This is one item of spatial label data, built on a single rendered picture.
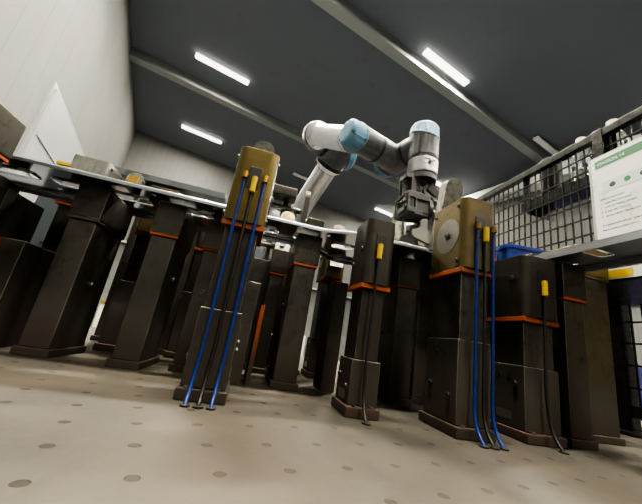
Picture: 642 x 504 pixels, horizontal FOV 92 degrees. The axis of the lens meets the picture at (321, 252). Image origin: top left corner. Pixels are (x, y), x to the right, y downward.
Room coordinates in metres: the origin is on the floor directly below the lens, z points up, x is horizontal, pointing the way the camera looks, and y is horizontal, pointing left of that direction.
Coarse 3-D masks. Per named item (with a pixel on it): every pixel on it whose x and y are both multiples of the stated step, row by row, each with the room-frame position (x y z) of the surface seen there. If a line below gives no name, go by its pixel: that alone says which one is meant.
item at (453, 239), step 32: (448, 224) 0.47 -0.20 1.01; (480, 224) 0.43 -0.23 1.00; (448, 256) 0.47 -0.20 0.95; (480, 256) 0.44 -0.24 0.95; (448, 288) 0.47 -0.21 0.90; (480, 288) 0.45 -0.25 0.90; (448, 320) 0.47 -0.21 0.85; (480, 320) 0.45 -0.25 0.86; (448, 352) 0.46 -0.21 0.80; (480, 352) 0.45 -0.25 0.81; (448, 384) 0.46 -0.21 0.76; (480, 384) 0.45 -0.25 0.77; (448, 416) 0.45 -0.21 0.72; (480, 416) 0.45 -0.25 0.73
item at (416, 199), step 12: (408, 180) 0.69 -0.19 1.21; (420, 180) 0.67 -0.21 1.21; (432, 180) 0.68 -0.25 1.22; (408, 192) 0.65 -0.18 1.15; (420, 192) 0.67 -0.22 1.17; (396, 204) 0.71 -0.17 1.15; (408, 204) 0.65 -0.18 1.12; (420, 204) 0.66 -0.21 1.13; (432, 204) 0.66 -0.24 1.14; (396, 216) 0.71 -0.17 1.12; (408, 216) 0.69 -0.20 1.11; (420, 216) 0.68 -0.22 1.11
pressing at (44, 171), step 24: (24, 168) 0.51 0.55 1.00; (48, 168) 0.49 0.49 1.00; (72, 168) 0.47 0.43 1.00; (24, 192) 0.62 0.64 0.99; (48, 192) 0.62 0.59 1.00; (72, 192) 0.60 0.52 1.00; (120, 192) 0.55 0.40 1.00; (144, 192) 0.53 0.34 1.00; (168, 192) 0.50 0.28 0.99; (144, 216) 0.66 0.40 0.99; (192, 216) 0.62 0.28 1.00; (216, 216) 0.60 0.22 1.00; (288, 240) 0.67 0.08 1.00; (336, 240) 0.62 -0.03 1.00
